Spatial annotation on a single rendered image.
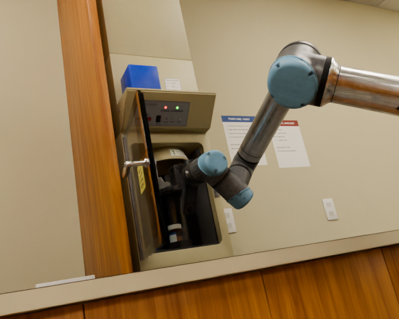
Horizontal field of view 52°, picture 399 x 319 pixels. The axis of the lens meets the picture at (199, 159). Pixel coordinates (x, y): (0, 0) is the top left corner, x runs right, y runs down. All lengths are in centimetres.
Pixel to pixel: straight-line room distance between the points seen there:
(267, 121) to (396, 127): 186
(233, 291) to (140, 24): 103
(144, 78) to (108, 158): 30
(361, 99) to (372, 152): 173
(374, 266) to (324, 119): 132
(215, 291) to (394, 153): 201
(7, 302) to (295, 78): 74
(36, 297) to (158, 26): 110
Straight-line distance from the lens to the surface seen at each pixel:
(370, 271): 136
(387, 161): 276
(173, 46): 163
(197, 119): 143
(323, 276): 123
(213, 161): 115
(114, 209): 118
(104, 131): 125
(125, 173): 107
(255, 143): 123
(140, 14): 166
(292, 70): 95
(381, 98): 99
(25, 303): 90
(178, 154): 143
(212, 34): 238
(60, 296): 90
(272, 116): 117
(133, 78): 135
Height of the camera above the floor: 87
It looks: 18 degrees up
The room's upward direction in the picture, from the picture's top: 12 degrees counter-clockwise
